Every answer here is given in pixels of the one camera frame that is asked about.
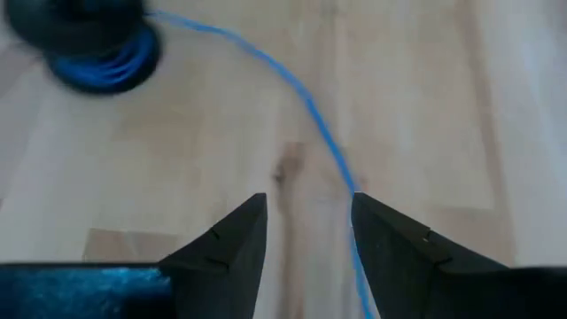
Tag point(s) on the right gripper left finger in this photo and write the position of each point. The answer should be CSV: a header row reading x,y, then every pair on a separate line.
x,y
212,274

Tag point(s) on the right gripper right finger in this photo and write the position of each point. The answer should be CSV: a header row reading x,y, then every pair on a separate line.
x,y
421,279

